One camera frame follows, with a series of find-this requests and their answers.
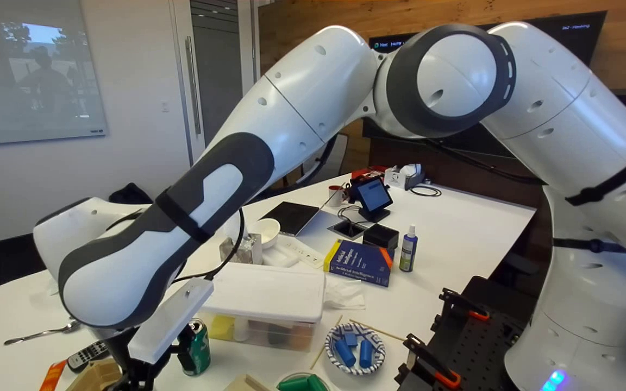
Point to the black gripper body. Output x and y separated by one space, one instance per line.
136 365

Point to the wooden shape sorter box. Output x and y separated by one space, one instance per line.
243 384

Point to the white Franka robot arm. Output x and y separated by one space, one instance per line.
313 94

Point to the black rectangular box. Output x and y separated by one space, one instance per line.
380 238

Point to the green drink can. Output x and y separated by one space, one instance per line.
196 349

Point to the orange strip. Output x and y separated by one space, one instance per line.
53 377

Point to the metal knife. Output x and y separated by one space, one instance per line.
41 334

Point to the clear plastic container white lid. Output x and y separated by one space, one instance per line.
266 300

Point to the green toy block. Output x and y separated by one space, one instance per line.
304 384

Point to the black bag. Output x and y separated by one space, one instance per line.
130 195

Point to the white bowl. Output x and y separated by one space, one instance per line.
268 231

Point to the thin wooden stick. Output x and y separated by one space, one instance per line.
325 342

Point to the blue toy piece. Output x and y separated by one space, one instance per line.
365 353
343 349

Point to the black flat tablet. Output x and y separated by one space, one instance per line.
292 216

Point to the blue patterned plate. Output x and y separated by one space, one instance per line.
379 354

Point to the blue yellow book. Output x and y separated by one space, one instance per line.
360 262

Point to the tablet screen on stand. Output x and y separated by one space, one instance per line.
373 196

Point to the blue spray bottle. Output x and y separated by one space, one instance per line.
409 252

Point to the black clamp orange tip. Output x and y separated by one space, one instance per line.
434 361
466 304

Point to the red object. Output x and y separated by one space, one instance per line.
367 174

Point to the white device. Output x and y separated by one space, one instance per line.
408 176

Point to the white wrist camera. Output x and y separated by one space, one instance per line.
172 323

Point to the wall whiteboard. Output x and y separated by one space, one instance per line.
34 72

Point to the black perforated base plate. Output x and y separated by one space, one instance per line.
483 339

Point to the dark wall screen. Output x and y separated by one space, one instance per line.
581 35

